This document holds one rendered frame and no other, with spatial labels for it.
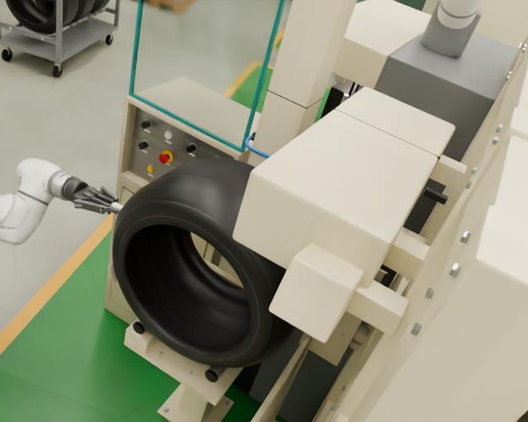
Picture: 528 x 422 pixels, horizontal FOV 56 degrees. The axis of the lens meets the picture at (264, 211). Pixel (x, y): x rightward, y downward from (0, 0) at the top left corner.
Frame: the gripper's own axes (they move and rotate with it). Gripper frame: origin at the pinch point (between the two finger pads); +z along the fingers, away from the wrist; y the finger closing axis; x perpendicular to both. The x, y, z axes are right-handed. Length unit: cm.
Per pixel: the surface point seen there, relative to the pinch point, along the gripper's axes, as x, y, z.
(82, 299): 111, 48, -72
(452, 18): -62, 77, 69
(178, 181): -22.2, -6.1, 24.6
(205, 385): 46, -8, 40
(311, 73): -49, 26, 44
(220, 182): -23.4, -1.8, 34.5
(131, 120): -1, 54, -42
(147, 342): 37.3, -10.4, 18.3
